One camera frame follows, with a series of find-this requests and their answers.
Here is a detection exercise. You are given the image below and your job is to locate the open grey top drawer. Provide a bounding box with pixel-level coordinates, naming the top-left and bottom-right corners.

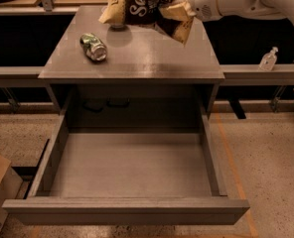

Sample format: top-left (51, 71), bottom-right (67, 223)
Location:
top-left (3, 114), bottom-right (249, 225)

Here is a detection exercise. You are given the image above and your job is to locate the brown SenSalt chip bag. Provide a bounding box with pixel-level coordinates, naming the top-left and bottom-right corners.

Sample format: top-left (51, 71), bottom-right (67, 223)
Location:
top-left (99, 0), bottom-right (195, 45)

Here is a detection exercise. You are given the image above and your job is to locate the white ceramic bowl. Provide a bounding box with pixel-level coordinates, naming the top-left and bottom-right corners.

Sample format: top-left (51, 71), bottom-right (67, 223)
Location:
top-left (110, 23), bottom-right (126, 30)

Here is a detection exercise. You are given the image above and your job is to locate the grey cabinet counter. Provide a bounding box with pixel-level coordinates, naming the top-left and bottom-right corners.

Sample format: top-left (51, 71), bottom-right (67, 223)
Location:
top-left (39, 6), bottom-right (224, 112)

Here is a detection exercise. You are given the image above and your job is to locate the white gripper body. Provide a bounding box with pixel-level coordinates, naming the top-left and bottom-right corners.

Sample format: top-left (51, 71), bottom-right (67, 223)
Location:
top-left (188, 0), bottom-right (221, 22)

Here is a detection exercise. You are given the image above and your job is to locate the grey metal rail shelf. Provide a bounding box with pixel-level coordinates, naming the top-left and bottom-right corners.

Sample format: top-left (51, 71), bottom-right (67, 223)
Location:
top-left (0, 3), bottom-right (294, 87)

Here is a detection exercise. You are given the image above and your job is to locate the crushed green soda can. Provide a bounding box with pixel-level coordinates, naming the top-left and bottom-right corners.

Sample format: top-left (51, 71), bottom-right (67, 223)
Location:
top-left (79, 33), bottom-right (107, 62)

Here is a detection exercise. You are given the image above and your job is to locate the clear sanitizer pump bottle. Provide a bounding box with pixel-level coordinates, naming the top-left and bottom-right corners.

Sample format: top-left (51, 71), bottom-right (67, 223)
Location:
top-left (258, 47), bottom-right (278, 71)

